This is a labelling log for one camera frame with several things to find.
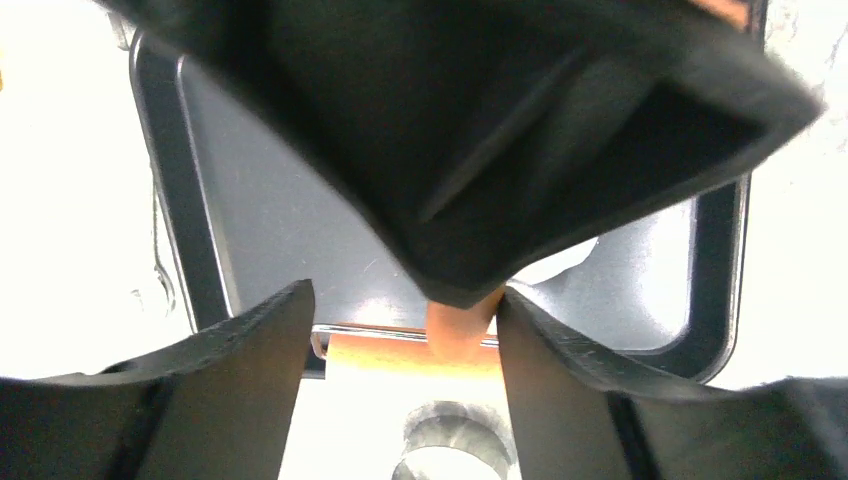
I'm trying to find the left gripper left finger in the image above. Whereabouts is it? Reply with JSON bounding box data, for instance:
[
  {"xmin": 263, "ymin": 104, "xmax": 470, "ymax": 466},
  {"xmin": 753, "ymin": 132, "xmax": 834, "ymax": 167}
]
[{"xmin": 1, "ymin": 280, "xmax": 315, "ymax": 479}]

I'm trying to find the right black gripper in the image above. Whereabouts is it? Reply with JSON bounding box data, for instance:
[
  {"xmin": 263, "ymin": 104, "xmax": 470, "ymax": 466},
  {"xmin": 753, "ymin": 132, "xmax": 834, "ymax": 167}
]
[{"xmin": 109, "ymin": 0, "xmax": 822, "ymax": 307}]

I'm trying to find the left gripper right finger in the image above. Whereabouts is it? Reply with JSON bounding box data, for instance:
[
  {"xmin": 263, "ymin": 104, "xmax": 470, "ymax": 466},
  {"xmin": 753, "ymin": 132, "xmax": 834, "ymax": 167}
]
[{"xmin": 497, "ymin": 290, "xmax": 847, "ymax": 479}]

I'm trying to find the wooden double-ended dough roller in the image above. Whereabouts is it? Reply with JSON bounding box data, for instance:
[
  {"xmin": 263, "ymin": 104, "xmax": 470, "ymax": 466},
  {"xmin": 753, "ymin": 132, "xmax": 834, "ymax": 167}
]
[{"xmin": 306, "ymin": 296, "xmax": 501, "ymax": 379}]

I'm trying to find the black baking tray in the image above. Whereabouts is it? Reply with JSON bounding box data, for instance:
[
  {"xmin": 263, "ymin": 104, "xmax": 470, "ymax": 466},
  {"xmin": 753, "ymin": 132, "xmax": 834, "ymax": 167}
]
[{"xmin": 129, "ymin": 33, "xmax": 749, "ymax": 381}]

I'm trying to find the metal ring cutter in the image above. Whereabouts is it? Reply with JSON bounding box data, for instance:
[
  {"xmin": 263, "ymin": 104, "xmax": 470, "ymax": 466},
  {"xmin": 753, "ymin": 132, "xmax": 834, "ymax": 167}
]
[{"xmin": 392, "ymin": 401, "xmax": 518, "ymax": 479}]

